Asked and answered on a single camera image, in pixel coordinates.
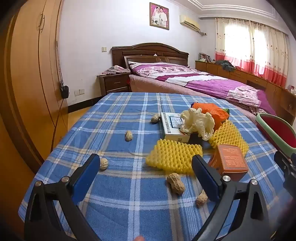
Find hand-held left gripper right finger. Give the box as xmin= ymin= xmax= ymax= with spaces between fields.
xmin=191 ymin=154 xmax=272 ymax=241

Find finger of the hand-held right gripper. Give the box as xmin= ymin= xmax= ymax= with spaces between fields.
xmin=274 ymin=151 xmax=296 ymax=184

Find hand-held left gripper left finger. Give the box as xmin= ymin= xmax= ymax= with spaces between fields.
xmin=24 ymin=153 xmax=101 ymax=241

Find orange cardboard box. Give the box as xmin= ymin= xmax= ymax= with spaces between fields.
xmin=207 ymin=144 xmax=250 ymax=182

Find red bin with green rim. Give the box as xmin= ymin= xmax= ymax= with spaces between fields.
xmin=255 ymin=113 xmax=296 ymax=149

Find yellow foam fruit net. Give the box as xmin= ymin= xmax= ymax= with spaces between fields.
xmin=146 ymin=138 xmax=203 ymax=175
xmin=208 ymin=119 xmax=250 ymax=156

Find white tissue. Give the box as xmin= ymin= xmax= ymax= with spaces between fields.
xmin=180 ymin=108 xmax=215 ymax=141

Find white medicine box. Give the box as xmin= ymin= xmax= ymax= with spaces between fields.
xmin=160 ymin=112 xmax=191 ymax=143

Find orange mesh bag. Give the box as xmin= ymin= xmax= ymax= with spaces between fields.
xmin=191 ymin=101 xmax=230 ymax=130

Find low wooden cabinet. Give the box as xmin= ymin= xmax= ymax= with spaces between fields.
xmin=195 ymin=60 xmax=296 ymax=121

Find black pouch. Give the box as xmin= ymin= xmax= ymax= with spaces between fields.
xmin=60 ymin=80 xmax=70 ymax=100

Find bed with purple quilt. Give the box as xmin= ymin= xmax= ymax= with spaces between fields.
xmin=135 ymin=70 xmax=277 ymax=115

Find dark wooden nightstand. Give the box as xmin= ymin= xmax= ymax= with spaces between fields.
xmin=99 ymin=73 xmax=131 ymax=96

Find cream and red curtain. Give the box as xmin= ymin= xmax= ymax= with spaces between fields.
xmin=215 ymin=17 xmax=289 ymax=87

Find pink floral clothes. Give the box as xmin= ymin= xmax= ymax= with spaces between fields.
xmin=97 ymin=65 xmax=131 ymax=77

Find grey clothes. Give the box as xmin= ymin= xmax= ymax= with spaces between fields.
xmin=215 ymin=60 xmax=235 ymax=72

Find wooden wardrobe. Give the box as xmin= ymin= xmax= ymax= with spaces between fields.
xmin=0 ymin=0 xmax=70 ymax=232

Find floral pillow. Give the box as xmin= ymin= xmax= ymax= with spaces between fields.
xmin=128 ymin=62 xmax=192 ymax=78

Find dark wooden headboard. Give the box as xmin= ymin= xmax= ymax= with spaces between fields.
xmin=111 ymin=43 xmax=189 ymax=67

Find framed wedding photo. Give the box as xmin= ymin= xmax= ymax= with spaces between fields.
xmin=149 ymin=2 xmax=169 ymax=30

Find black cable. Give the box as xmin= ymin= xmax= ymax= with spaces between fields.
xmin=50 ymin=98 xmax=65 ymax=145

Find wall air conditioner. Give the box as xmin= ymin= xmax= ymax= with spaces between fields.
xmin=179 ymin=14 xmax=201 ymax=32

